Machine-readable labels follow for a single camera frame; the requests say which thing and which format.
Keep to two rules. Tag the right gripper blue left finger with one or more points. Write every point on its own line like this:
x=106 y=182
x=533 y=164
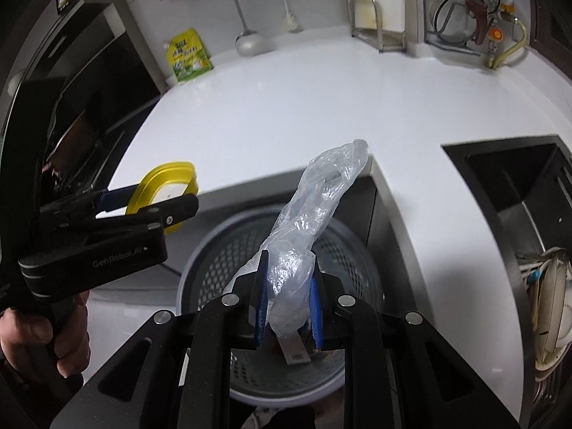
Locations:
x=234 y=321

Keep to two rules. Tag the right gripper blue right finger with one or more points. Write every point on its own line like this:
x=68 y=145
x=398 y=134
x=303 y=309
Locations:
x=343 y=322

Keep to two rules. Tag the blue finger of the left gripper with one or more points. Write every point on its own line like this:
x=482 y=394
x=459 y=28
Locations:
x=152 y=214
x=93 y=200

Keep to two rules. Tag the yellow plastic lid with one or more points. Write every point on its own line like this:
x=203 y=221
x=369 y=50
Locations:
x=173 y=189

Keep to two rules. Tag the clear plastic bag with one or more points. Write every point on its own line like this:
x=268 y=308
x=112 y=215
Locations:
x=299 y=224

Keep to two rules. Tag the pink paper receipt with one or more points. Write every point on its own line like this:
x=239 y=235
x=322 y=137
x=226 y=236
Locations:
x=294 y=350

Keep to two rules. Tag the grey perforated trash basket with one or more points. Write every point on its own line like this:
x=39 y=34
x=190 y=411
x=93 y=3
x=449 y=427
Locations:
x=287 y=370

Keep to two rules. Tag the person's left hand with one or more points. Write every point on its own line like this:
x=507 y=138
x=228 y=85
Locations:
x=30 y=345

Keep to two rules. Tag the black range hood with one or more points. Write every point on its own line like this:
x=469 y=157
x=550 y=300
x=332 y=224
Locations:
x=83 y=96

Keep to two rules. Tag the yellow green seasoning pouch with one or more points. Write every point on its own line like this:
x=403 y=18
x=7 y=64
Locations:
x=187 y=57

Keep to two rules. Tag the dishes in sink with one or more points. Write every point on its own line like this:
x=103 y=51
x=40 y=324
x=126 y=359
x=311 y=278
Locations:
x=547 y=279

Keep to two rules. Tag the blue white bottle brush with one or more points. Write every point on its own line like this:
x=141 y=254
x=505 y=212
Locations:
x=290 y=21

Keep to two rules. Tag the steel cutting board rack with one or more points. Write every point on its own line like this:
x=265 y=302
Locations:
x=373 y=34

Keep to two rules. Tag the steel lid rack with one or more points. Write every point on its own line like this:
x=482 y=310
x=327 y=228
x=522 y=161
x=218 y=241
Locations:
x=469 y=48

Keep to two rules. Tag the orange gas valve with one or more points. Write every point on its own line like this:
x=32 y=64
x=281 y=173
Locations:
x=495 y=35

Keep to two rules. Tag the glass lid brown handle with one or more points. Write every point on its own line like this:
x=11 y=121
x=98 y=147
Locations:
x=458 y=22

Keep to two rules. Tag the dark window frame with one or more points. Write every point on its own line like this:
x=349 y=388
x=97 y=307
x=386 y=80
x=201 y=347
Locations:
x=552 y=9

